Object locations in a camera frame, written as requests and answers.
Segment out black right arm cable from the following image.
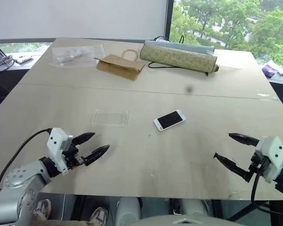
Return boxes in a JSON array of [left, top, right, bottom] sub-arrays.
[[250, 173, 283, 214]]

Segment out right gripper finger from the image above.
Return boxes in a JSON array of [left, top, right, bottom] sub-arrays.
[[228, 132, 260, 147], [213, 153, 253, 183]]

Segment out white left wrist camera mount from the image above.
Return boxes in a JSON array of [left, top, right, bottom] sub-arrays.
[[46, 128, 74, 176]]

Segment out white rounded cylinder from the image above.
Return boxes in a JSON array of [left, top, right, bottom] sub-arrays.
[[178, 198, 213, 216], [114, 196, 142, 226]]

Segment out small circuit board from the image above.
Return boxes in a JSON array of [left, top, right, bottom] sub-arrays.
[[15, 54, 34, 64]]

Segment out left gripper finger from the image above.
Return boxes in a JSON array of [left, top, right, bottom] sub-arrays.
[[83, 144, 111, 167], [72, 132, 96, 147]]

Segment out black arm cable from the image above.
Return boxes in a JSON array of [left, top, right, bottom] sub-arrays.
[[0, 128, 53, 196], [250, 173, 283, 214]]

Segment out white smartphone with black screen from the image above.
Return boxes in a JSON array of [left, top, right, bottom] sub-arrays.
[[153, 109, 187, 133]]

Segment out rolled beige patterned mat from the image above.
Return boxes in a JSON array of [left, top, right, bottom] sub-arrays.
[[140, 40, 220, 74]]

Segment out dark window frame post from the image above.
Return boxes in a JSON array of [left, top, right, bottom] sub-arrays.
[[164, 0, 175, 40]]

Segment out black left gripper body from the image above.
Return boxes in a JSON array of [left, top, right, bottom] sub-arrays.
[[61, 140, 87, 170]]

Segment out bundle of grey cables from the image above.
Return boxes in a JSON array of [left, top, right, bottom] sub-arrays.
[[0, 55, 15, 72]]

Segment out grey rounded robot body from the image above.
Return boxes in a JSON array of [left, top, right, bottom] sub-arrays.
[[131, 213, 249, 226]]

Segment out clear plastic phone case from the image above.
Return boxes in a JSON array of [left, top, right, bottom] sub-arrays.
[[91, 109, 130, 127]]

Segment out clear plastic bag with parts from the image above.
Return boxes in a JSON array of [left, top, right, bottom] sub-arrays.
[[48, 44, 106, 69]]

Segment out brown paper bag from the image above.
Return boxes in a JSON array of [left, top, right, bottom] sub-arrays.
[[96, 48, 146, 81]]

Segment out dark side table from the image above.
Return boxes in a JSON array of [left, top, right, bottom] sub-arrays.
[[266, 70, 283, 116]]

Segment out dark side desk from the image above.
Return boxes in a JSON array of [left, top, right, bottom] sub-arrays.
[[0, 37, 58, 116]]

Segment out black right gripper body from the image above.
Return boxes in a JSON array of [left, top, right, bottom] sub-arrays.
[[248, 150, 271, 176]]

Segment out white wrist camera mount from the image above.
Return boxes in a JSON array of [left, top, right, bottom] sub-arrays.
[[46, 128, 74, 176], [254, 135, 283, 184]]

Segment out grey sneaker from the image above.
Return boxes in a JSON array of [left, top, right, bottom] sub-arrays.
[[89, 206, 108, 226], [32, 198, 52, 222]]

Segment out purple packet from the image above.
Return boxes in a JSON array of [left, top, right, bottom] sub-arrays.
[[261, 60, 280, 80]]

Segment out rolled grey-blue mat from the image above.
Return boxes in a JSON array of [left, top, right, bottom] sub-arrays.
[[144, 39, 216, 56]]

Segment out khaki trouser leg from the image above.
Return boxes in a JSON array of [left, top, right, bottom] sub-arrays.
[[30, 212, 96, 226]]

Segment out looped black cable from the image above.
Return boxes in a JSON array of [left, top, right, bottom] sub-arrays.
[[153, 35, 187, 45]]

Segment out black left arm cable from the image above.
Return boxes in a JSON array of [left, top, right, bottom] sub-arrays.
[[0, 128, 53, 196]]

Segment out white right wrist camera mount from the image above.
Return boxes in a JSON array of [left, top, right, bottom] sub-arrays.
[[254, 135, 283, 184]]

